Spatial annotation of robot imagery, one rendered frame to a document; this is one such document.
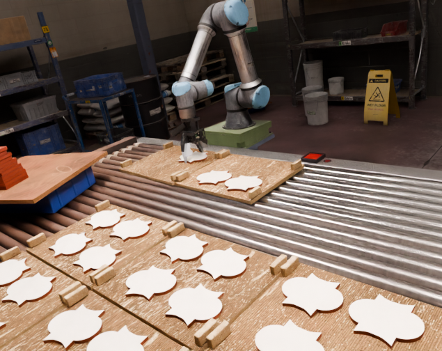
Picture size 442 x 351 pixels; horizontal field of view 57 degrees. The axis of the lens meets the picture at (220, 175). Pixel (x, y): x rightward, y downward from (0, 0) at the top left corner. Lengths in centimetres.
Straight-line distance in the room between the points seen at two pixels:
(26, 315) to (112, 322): 25
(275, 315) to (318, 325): 9
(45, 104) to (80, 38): 148
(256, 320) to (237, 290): 11
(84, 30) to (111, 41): 49
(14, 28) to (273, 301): 528
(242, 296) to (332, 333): 23
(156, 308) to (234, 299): 19
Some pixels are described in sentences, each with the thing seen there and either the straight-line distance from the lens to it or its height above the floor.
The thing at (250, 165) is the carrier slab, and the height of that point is 94.
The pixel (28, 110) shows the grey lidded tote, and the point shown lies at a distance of 587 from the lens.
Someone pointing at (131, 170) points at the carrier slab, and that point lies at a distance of 197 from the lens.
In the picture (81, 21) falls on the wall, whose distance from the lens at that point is 706.
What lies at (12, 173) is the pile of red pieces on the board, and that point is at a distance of 189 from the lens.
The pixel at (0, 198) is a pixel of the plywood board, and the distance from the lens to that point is 179.
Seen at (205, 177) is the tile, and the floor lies 95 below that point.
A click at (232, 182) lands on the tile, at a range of 157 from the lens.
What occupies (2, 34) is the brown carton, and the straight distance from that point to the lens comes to 582.
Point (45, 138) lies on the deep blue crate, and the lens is 600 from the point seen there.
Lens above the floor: 156
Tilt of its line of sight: 22 degrees down
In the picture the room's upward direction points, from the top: 10 degrees counter-clockwise
